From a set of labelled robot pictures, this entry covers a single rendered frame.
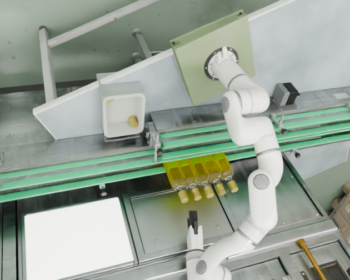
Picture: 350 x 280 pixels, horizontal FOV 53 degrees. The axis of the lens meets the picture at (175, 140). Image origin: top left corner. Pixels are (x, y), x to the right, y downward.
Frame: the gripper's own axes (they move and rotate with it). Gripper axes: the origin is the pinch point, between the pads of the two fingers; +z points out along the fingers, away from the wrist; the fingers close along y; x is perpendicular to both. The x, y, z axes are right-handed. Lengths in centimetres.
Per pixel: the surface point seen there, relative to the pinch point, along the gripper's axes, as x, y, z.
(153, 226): 14.8, -12.9, 3.9
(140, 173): 21.0, -3.5, 25.7
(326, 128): -74, 6, 51
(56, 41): 67, 21, 91
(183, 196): 3.3, 1.4, 9.9
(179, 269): 4.7, -13.0, -15.1
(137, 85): 24, 33, 42
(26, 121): 83, -15, 68
